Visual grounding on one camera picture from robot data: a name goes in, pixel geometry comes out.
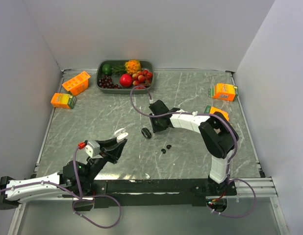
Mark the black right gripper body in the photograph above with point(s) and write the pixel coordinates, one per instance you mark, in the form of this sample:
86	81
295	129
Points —
157	125

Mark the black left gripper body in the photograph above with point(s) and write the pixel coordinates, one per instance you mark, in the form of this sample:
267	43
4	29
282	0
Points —
103	153

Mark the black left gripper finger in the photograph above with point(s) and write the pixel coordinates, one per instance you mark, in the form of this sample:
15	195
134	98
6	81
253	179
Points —
119	146
107	143

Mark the white earbud charging case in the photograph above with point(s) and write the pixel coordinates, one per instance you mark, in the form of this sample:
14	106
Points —
120	134

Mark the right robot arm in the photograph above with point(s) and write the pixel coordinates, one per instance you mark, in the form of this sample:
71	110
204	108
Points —
219	137

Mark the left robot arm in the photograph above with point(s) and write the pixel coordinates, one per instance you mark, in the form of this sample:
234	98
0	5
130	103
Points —
76	177

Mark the black earbud charging case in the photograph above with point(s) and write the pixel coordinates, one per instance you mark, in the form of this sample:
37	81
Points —
146	133

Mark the red lychee bunch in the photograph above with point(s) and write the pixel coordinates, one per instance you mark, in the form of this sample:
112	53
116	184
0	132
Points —
142	78

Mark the red apple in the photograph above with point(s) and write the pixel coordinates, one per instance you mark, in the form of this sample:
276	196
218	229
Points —
126	80

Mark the grey-green fruit tray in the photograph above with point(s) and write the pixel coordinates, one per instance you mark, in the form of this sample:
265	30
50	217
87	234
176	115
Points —
145	65

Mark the orange green box left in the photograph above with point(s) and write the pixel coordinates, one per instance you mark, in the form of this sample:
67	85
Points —
60	100

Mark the dark grape bunch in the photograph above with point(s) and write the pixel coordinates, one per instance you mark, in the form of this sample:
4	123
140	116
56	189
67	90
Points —
106	82

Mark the orange box back left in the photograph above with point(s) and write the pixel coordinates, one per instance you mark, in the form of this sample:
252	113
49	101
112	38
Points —
77	84

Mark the green leafy sprig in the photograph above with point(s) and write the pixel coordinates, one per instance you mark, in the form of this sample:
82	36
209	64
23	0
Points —
118	69

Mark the orange box back right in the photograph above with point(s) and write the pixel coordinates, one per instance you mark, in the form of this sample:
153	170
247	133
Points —
222	91

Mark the green lime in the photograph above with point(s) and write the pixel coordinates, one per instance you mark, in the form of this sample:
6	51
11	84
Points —
107	69

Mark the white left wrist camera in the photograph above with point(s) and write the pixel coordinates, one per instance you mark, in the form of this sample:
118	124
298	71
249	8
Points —
92	148

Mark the aluminium frame rail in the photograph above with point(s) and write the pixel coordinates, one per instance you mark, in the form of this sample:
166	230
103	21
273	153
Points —
263	187

